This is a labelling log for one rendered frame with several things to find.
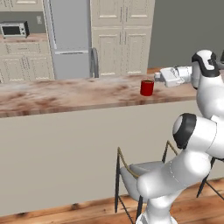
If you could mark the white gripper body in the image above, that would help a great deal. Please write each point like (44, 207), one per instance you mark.
(170, 77)

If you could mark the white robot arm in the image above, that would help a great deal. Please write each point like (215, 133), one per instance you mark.
(189, 163)

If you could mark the red cup of hot chocolate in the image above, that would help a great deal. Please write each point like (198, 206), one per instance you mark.
(146, 88)

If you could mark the dining counter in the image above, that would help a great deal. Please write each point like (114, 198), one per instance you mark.
(81, 137)

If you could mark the tall cream cupboard run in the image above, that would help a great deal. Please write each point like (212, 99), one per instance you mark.
(124, 36)

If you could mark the grey bar stool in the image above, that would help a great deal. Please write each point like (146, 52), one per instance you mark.
(131, 172)

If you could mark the silver fridge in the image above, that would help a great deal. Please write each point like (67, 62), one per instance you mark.
(70, 38)

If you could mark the cream base cupboard run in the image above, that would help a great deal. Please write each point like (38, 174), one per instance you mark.
(24, 59)

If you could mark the silver toaster oven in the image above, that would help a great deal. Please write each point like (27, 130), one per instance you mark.
(14, 29)

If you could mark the white wall socket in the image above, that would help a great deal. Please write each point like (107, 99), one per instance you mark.
(39, 19)

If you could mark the cream wall cupboard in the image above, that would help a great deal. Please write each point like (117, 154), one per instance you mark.
(22, 5)

